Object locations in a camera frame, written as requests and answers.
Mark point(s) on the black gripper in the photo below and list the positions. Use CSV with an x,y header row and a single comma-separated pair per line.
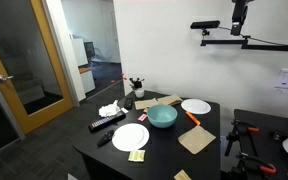
x,y
240,11

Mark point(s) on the teal bowl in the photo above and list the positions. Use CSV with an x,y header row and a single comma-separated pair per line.
x,y
162,116

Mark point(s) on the small white plate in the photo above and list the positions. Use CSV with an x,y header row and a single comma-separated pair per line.
x,y
196,106

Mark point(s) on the brown paper napkin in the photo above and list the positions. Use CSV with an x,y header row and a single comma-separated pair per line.
x,y
170,99
196,139
145,104

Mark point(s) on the black perforated robot table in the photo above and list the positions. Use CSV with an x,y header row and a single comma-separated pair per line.
x,y
274,120

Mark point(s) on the orange marker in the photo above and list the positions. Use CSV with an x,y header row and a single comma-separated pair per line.
x,y
193,118

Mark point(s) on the dark rose flower bunch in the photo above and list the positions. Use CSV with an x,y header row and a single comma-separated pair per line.
x,y
136,83

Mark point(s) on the white round vase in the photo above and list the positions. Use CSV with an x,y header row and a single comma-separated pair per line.
x,y
139,93

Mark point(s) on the small tan printed packet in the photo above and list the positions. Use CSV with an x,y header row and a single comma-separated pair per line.
x,y
145,110

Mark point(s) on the pink white packet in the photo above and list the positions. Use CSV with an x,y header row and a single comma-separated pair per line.
x,y
142,117

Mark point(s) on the black remote control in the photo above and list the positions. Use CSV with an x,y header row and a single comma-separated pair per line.
x,y
128,103

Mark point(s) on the small white paper slip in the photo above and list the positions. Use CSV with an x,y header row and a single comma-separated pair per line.
x,y
125,110

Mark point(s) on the black office chair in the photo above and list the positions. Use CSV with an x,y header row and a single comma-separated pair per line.
x,y
90,50

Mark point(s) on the crumpled white tissue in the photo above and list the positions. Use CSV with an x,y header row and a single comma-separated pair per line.
x,y
109,110

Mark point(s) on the large white plate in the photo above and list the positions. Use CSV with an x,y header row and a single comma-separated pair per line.
x,y
130,137

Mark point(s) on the small yellow sticky note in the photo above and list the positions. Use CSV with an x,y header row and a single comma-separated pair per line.
x,y
182,175

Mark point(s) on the white drawer unit orange top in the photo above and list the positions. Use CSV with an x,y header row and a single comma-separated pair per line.
x,y
88,81

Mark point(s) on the white cabinet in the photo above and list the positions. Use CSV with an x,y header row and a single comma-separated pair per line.
x,y
79,51

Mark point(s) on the long remote with grey buttons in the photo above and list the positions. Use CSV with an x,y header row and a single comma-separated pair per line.
x,y
105,122

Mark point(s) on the small black rounded remote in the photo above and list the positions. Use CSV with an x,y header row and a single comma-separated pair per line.
x,y
105,138

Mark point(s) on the yellow door with glass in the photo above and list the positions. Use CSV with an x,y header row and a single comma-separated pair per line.
x,y
7,100

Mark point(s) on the black camera boom mount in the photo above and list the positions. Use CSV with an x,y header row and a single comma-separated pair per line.
x,y
224,42

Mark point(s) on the black bar stereo camera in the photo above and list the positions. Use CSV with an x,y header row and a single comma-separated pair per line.
x,y
204,24

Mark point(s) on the white wall switch plate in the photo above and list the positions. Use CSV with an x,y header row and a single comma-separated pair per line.
x,y
285,79

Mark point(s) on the small black bracket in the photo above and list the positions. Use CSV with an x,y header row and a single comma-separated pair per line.
x,y
277,136

